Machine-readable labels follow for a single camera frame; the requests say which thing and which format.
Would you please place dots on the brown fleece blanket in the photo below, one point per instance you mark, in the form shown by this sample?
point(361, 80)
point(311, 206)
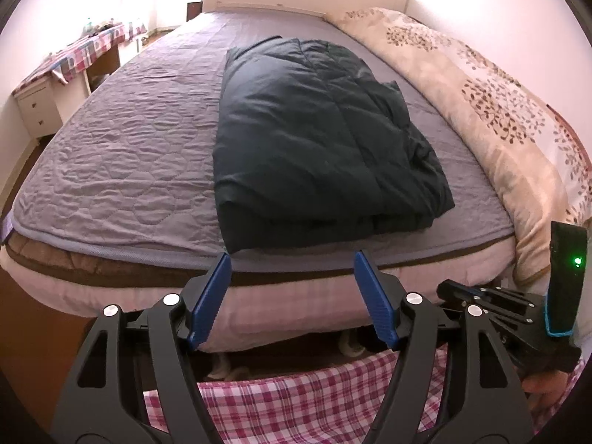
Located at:
point(92, 259)

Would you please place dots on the dark teal puffer jacket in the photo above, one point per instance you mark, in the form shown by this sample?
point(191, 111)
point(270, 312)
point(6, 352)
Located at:
point(314, 138)

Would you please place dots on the desk with plaid tablecloth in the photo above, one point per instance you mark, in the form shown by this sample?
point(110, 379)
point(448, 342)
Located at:
point(83, 53)

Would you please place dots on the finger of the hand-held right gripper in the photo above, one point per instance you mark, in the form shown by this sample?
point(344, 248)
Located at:
point(490, 292)
point(518, 321)

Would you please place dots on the person's right hand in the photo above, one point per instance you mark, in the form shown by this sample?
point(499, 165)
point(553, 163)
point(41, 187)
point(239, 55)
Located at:
point(545, 386)

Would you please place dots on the white drawer cabinet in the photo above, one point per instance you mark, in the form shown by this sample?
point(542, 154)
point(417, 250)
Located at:
point(37, 111)

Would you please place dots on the bed with grey quilt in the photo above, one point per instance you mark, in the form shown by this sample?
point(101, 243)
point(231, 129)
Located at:
point(138, 148)

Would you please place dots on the small bottle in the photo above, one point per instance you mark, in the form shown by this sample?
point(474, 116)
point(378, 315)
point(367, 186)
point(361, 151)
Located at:
point(91, 27)

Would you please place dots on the beige leaf-print blanket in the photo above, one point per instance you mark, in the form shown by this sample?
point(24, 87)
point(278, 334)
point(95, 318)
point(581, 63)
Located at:
point(508, 125)

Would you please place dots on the pink bed sheet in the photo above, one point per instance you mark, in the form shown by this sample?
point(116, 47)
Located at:
point(286, 305)

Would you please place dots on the person's pink plaid clothing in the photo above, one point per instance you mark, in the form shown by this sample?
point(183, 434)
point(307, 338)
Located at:
point(300, 397)

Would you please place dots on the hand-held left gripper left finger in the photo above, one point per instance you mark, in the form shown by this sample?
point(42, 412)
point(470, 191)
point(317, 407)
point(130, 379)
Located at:
point(210, 303)

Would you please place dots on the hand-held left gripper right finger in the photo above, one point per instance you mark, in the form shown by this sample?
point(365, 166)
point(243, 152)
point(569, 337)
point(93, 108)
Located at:
point(377, 303)

